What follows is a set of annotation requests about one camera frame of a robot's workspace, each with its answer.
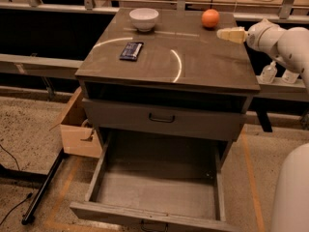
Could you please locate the grey drawer cabinet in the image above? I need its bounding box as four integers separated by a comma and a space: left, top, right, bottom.
75, 9, 260, 158

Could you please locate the grey middle drawer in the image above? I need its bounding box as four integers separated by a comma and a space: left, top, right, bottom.
82, 99, 245, 141

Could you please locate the white bottle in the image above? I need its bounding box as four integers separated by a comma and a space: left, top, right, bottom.
282, 70, 299, 84

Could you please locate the clear sanitizer bottle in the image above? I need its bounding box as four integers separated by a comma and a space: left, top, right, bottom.
259, 61, 277, 84

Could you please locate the cardboard box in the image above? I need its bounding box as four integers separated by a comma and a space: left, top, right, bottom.
52, 87, 102, 159

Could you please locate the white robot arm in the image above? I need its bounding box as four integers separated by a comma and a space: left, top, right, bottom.
217, 19, 309, 232

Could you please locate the black metal floor bar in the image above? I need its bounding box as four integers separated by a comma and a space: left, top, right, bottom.
21, 149, 66, 225

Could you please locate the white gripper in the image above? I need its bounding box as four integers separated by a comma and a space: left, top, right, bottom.
216, 18, 284, 53

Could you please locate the orange fruit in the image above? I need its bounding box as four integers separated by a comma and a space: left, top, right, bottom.
201, 9, 220, 28

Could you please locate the white ceramic bowl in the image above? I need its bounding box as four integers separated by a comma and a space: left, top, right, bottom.
129, 8, 159, 32

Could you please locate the dark blue snack packet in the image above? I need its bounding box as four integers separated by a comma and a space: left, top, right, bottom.
120, 43, 144, 61

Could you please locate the grey open bottom drawer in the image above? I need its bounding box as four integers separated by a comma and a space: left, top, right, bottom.
70, 130, 240, 232

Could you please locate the black floor cable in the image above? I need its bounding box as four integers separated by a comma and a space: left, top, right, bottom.
0, 143, 34, 227

